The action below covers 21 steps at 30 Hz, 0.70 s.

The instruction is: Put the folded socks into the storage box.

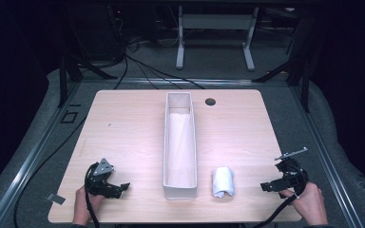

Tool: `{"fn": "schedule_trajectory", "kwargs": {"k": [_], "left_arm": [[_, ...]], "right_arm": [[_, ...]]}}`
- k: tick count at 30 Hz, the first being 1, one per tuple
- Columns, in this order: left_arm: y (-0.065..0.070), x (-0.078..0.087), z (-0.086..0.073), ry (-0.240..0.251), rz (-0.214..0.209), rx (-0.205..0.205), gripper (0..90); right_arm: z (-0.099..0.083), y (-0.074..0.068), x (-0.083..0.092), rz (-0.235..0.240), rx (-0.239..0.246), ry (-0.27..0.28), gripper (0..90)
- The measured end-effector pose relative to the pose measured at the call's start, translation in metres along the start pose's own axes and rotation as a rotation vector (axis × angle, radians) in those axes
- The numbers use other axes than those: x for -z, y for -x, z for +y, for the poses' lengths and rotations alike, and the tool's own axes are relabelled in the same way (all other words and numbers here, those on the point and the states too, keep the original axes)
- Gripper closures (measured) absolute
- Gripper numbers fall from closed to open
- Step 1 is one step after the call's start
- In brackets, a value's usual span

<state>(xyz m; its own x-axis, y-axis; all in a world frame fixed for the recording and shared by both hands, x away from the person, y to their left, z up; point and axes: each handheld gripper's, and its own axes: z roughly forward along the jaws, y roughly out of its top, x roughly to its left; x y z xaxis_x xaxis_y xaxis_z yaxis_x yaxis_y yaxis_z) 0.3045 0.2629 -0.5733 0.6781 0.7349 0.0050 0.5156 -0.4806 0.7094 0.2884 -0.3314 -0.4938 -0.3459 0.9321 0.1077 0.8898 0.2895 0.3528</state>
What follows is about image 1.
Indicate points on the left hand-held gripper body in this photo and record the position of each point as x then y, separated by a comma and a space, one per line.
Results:
103, 169

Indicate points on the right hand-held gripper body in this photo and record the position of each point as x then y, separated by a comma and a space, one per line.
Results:
293, 174

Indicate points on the person's right hand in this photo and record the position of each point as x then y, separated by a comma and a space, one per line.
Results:
309, 205

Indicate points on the person's left hand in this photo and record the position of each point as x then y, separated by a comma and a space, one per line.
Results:
85, 205

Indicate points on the rolled white towel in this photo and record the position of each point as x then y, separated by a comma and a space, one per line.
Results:
223, 182

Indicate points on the grey tape piece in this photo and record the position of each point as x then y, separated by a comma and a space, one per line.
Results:
56, 199

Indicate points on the long white fabric storage box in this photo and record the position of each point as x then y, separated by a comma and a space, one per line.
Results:
180, 148

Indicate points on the black stand legs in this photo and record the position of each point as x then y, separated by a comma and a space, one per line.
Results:
72, 71
297, 74

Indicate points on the dark computer tower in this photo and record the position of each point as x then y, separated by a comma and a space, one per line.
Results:
95, 31

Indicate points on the silver floor rail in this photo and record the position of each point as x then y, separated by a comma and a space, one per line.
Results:
326, 158
28, 164

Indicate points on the white metal desk frame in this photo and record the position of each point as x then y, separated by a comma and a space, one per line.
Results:
215, 22

